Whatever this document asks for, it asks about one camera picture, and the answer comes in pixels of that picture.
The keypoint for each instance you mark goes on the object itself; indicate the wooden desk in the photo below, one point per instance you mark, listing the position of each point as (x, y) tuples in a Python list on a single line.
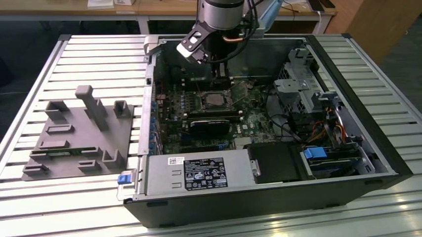
[(65, 11)]

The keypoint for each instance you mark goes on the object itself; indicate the silver chipset heatsink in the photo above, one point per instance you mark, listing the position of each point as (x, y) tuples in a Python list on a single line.
[(240, 142)]

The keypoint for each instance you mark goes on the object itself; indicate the pale blue wrist bracket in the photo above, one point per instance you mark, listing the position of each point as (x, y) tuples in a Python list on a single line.
[(271, 12)]

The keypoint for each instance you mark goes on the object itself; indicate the CPU socket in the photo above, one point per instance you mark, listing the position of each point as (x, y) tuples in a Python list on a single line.
[(200, 107)]

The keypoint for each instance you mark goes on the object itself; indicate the blue disk carrier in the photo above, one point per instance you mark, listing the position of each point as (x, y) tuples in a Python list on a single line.
[(313, 153)]

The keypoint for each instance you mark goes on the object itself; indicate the white box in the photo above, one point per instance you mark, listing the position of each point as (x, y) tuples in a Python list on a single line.
[(98, 3), (124, 2)]

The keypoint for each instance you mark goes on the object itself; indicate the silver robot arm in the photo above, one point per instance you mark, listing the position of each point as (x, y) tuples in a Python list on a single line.
[(219, 14)]

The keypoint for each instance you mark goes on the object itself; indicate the grey parts rack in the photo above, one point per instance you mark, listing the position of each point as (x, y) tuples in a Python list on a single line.
[(81, 138)]

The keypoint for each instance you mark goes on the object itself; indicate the green RAM stick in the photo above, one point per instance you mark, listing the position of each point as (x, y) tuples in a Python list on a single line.
[(81, 151)]

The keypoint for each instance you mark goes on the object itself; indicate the wooden cabinet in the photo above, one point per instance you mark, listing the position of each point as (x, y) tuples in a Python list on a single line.
[(379, 24)]

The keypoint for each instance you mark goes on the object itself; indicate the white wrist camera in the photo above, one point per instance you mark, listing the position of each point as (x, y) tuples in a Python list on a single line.
[(191, 48)]

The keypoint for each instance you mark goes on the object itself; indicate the green motherboard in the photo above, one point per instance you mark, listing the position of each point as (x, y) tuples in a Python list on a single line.
[(256, 121)]

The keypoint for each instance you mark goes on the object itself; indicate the black PC case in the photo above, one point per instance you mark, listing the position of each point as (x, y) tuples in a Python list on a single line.
[(229, 205)]

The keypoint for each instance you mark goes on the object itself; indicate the silver CPU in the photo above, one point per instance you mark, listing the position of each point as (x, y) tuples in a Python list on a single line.
[(215, 99)]

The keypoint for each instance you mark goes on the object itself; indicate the metal drive cage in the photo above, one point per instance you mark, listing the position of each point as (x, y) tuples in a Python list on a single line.
[(296, 98)]

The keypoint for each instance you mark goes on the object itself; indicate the black graphics card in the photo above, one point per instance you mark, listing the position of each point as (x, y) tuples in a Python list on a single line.
[(211, 129)]

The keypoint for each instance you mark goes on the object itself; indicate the black RAM stick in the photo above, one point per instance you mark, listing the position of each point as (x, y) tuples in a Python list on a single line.
[(213, 113)]

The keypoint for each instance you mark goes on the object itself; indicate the blue case latch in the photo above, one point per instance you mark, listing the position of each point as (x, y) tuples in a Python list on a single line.
[(122, 179)]

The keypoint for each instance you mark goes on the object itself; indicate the silver power supply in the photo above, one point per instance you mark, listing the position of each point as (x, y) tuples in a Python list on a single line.
[(157, 177)]

